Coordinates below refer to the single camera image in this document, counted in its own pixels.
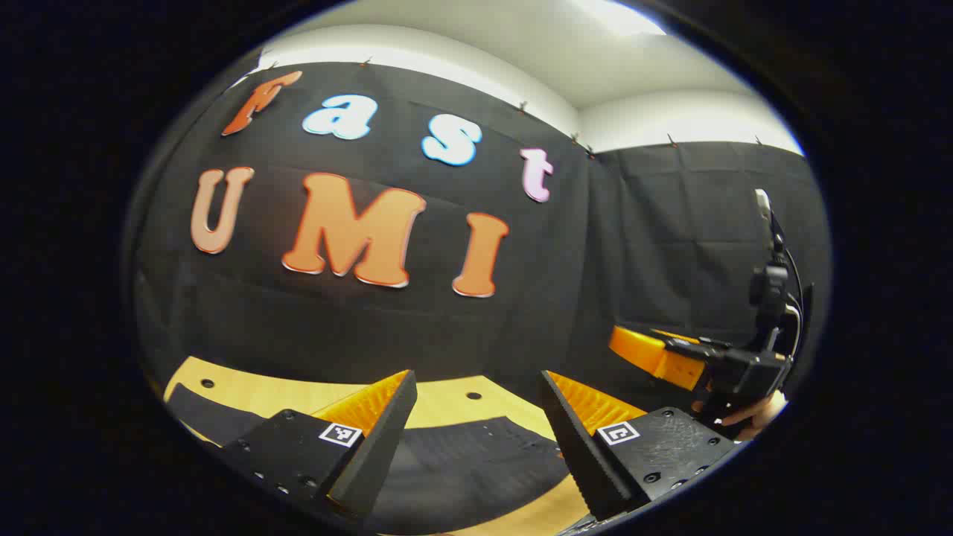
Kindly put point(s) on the dark denim jeans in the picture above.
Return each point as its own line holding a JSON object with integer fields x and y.
{"x": 476, "y": 469}

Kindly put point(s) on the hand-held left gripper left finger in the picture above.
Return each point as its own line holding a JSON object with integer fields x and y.
{"x": 380, "y": 439}

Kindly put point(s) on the black backdrop cloth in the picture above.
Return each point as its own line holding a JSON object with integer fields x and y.
{"x": 633, "y": 223}

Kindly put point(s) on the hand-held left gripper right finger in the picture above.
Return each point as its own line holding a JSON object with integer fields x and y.
{"x": 581, "y": 447}

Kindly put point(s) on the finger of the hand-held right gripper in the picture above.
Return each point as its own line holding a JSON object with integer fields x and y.
{"x": 681, "y": 368}
{"x": 633, "y": 350}

